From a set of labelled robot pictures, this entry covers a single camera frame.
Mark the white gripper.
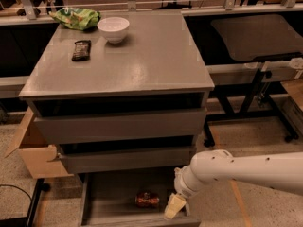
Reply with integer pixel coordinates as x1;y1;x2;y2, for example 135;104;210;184
164;166;203;219

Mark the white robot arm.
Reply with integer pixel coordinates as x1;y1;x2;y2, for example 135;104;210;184
164;149;303;219

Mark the grey middle drawer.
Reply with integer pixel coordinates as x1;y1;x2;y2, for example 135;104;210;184
60;147;195;174

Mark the grey drawer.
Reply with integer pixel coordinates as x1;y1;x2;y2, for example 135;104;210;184
79;166;200;227
34;108;206;144
60;147;195;174

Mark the grey bottom drawer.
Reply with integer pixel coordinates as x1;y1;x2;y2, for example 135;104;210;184
79;166;200;227

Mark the grey top drawer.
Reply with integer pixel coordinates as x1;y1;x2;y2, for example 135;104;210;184
34;108;206;144

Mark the grey drawer cabinet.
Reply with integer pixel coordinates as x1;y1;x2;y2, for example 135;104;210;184
20;12;214;160

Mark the cardboard box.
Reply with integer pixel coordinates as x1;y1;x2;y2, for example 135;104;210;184
5;108;70;179

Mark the black side table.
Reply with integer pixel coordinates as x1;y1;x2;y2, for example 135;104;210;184
184;11;303;148

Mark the dark snack bar packet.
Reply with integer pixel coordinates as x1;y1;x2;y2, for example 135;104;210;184
72;40;91;61

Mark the white bowl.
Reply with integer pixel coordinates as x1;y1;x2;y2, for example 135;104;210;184
98;17;130;44

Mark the green chip bag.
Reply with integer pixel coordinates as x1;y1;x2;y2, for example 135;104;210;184
49;7;101;31

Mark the black cable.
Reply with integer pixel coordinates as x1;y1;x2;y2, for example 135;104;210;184
0;183;34;203

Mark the metal railing frame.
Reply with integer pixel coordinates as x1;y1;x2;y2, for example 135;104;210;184
0;0;303;26

